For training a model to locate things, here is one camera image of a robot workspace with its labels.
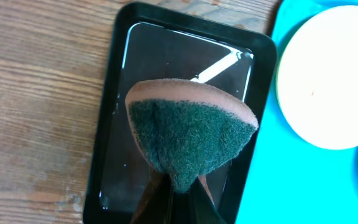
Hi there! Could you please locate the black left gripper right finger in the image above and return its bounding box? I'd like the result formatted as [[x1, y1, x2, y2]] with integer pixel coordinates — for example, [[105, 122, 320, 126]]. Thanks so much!
[[190, 178, 226, 224]]

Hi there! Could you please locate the teal plastic serving tray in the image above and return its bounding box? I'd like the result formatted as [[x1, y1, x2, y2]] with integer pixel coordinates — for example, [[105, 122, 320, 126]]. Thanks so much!
[[237, 1, 358, 223]]

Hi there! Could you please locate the black rectangular water tray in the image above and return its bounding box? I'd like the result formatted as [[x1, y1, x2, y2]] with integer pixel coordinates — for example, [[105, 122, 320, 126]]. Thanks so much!
[[83, 2, 277, 223]]

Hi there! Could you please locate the green and orange sponge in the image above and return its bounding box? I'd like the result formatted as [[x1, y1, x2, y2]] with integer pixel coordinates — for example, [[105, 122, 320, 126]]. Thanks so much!
[[125, 79, 259, 193]]

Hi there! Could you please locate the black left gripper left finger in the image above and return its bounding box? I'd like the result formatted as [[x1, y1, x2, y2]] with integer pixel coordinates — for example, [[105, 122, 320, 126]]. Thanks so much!
[[130, 167, 172, 224]]

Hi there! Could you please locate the yellow plate far side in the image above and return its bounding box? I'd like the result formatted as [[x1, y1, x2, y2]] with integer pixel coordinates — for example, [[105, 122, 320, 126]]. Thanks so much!
[[276, 5, 358, 150]]

